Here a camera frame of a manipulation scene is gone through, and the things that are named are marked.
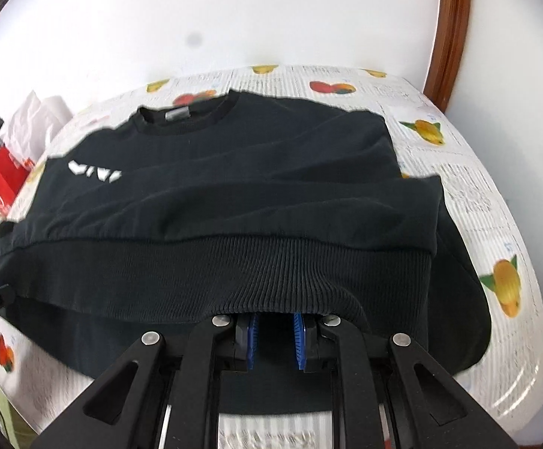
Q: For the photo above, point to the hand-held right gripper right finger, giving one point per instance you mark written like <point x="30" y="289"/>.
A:
<point x="298" y="341"/>

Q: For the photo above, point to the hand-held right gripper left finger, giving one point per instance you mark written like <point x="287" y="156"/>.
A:
<point x="252" y="341"/>

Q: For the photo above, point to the black sweatshirt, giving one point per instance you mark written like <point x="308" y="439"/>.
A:
<point x="252" y="196"/>

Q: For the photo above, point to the green cloth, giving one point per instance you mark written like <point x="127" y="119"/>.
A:
<point x="9" y="407"/>

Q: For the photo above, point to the red paper bag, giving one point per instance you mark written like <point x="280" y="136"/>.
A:
<point x="2" y="177"/>

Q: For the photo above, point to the white plastic bag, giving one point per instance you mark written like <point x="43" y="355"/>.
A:
<point x="32" y="117"/>

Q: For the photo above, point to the fruit-print white tablecloth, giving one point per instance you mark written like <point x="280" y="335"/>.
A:
<point x="463" y="187"/>

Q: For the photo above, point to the brown wooden door frame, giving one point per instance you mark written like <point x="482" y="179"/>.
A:
<point x="449" y="32"/>

